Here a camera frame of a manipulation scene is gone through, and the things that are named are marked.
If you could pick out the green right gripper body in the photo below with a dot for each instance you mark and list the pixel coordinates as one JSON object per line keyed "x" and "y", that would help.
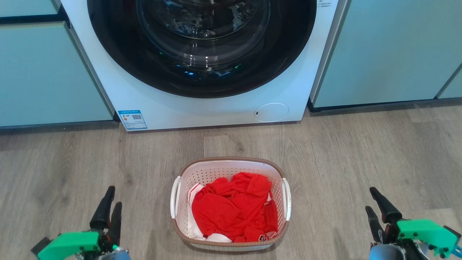
{"x": 426, "y": 233}

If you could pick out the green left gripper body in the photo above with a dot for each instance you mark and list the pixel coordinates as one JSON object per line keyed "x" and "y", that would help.
{"x": 72, "y": 243}

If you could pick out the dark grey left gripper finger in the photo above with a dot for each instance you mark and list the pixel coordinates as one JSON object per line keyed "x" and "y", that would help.
{"x": 103, "y": 211}
{"x": 116, "y": 222}

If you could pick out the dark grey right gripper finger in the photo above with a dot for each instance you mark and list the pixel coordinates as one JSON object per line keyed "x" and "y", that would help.
{"x": 373, "y": 222}
{"x": 384, "y": 206}

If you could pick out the white laundry basket brown rim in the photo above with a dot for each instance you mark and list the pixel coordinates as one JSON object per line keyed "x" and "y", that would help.
{"x": 216, "y": 169}

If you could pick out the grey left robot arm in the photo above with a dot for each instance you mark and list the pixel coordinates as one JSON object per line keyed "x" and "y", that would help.
{"x": 115, "y": 254}

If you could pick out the white garment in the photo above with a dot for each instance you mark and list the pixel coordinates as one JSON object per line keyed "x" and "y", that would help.
{"x": 191, "y": 224}

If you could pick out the blue energy label sticker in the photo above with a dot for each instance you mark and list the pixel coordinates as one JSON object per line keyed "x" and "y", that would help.
{"x": 133, "y": 120}

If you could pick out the red garment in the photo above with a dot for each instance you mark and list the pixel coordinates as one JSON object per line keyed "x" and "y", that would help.
{"x": 231, "y": 213}

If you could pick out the pale green cabinet door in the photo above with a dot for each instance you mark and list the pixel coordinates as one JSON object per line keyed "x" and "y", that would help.
{"x": 454, "y": 88}
{"x": 47, "y": 76}

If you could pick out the white front-load washing machine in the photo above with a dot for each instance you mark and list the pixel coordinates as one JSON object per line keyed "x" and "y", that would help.
{"x": 202, "y": 108}

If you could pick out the round white filter cover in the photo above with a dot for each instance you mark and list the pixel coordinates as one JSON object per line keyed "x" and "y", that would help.
{"x": 271, "y": 112}

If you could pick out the right teal cabinet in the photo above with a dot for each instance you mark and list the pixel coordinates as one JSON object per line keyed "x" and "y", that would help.
{"x": 389, "y": 50}

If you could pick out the black round washer door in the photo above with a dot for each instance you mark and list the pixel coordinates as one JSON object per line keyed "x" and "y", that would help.
{"x": 119, "y": 47}

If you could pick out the pale green cabinet drawer front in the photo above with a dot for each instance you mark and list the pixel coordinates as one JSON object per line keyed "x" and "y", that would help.
{"x": 25, "y": 7}

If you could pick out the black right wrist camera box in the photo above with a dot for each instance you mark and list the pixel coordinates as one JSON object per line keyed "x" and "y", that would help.
{"x": 454, "y": 233}

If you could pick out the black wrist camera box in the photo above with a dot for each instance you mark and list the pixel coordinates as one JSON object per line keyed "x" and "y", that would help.
{"x": 40, "y": 247}
{"x": 454, "y": 233}

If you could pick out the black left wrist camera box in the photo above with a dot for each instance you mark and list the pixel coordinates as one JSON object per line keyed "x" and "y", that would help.
{"x": 40, "y": 247}

